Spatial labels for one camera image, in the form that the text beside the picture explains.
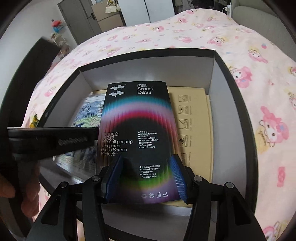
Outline cartoon diamond painting pack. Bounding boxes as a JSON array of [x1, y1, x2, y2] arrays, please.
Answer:
[[54, 94, 105, 180]]

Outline black Smart Devil box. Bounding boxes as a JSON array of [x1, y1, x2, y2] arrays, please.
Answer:
[[97, 81, 181, 204]]

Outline person's left hand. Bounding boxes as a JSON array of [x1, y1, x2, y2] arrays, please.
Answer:
[[1, 164, 41, 218]]

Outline yellow crumpled wrapper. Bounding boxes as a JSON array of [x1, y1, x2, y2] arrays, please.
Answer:
[[29, 114, 40, 128]]

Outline black Daphne shoe box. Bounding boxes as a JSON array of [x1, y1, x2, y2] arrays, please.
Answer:
[[39, 48, 258, 240]]

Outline flat brown cardboard box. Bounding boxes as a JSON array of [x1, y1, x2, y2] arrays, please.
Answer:
[[166, 86, 214, 207]]

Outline white shelf with toys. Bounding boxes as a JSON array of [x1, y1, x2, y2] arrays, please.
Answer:
[[50, 19, 71, 59]]

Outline grey door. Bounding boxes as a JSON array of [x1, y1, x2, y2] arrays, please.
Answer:
[[57, 0, 102, 45]]

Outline pink cartoon print bedsheet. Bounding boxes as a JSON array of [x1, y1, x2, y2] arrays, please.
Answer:
[[23, 9, 295, 240]]

